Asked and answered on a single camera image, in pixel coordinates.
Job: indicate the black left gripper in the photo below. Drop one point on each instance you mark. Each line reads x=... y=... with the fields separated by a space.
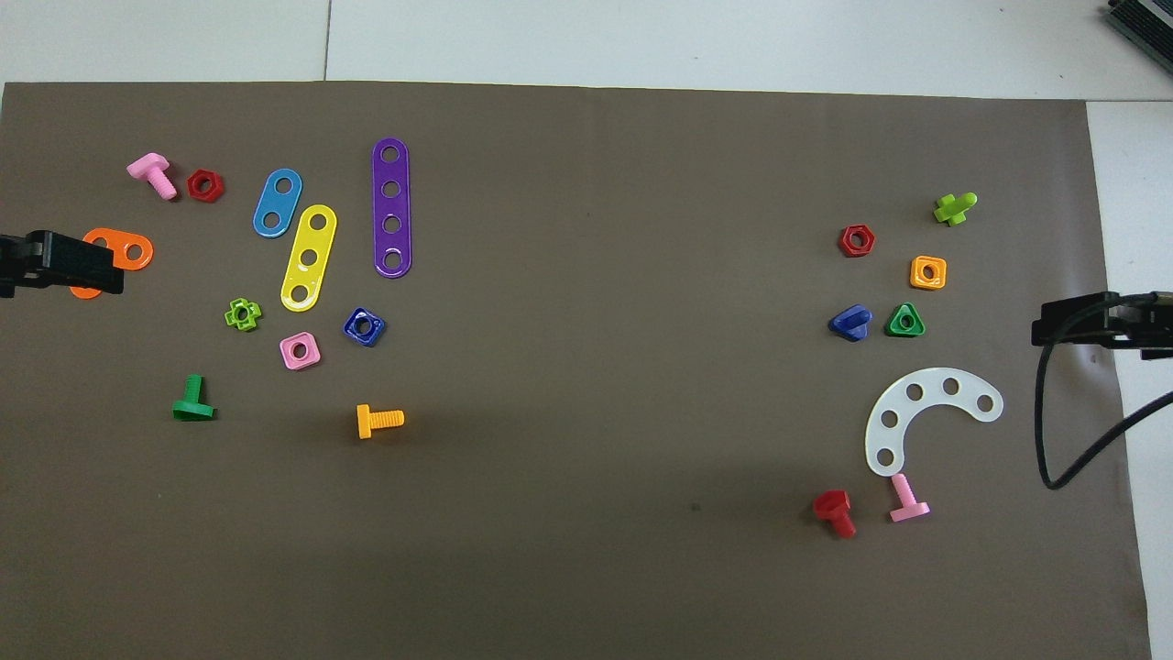
x=14 y=257

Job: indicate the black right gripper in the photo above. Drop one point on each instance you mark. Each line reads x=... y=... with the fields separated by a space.
x=1150 y=312

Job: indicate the blue triangle-head plastic screw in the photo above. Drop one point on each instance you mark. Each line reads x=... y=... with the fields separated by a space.
x=848 y=325

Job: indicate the blue square plastic nut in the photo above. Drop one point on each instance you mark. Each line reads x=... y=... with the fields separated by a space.
x=351 y=330

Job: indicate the pink plastic screw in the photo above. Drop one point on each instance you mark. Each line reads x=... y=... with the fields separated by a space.
x=903 y=490
x=149 y=169

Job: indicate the red hexagonal plastic nut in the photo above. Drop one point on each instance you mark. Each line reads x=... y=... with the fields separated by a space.
x=844 y=242
x=192 y=186

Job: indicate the green plastic screw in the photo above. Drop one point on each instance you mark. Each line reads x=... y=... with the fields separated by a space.
x=193 y=390

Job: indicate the green cross-shaped plastic nut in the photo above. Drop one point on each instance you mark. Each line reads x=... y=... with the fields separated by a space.
x=231 y=316

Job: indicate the lime cross-head plastic screw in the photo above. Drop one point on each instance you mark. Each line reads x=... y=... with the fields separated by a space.
x=953 y=209

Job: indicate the orange square plastic nut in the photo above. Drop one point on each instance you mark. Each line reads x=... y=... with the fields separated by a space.
x=915 y=280

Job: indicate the green triangular plastic nut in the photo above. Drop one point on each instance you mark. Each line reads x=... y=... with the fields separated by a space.
x=893 y=328

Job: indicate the pink square plastic nut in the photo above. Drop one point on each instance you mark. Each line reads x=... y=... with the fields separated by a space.
x=289 y=359

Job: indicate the red hex-head plastic screw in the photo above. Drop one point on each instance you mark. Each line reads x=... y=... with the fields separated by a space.
x=832 y=506

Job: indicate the orange plastic screw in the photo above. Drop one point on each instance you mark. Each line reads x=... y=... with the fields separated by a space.
x=385 y=420

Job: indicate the orange heart-shaped plastic plate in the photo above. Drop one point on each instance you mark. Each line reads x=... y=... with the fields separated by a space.
x=136 y=265

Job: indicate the white curved five-hole plate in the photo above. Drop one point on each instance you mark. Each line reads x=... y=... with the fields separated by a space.
x=933 y=386

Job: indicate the blue two-hole plastic plate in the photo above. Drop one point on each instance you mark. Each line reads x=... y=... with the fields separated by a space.
x=277 y=203

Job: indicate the yellow three-hole plastic plate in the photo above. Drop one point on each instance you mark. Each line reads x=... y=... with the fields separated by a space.
x=313 y=240

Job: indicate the black ribbed device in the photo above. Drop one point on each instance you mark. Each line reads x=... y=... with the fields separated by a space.
x=1145 y=23

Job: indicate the purple four-hole plastic plate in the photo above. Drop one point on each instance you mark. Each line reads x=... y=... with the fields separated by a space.
x=391 y=206

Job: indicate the brown paper table mat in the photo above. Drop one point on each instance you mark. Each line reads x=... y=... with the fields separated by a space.
x=586 y=458

